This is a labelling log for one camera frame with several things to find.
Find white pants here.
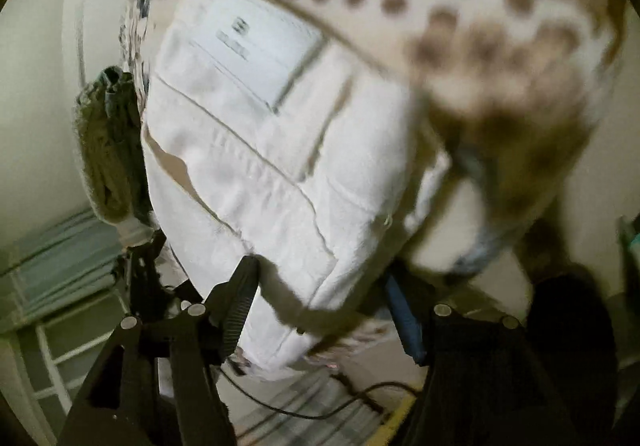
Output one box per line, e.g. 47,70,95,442
142,0,450,378

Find green striped curtain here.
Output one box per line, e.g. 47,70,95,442
1,209,122,333

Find white framed window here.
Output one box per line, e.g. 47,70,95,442
1,291,126,445

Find dark green quilt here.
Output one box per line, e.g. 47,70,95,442
72,66,152,226

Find white bed headboard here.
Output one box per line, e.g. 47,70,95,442
61,0,126,98

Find floral and checked bed blanket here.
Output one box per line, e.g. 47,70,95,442
119,0,626,277

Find black cable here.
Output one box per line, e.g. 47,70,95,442
217,364,421,422

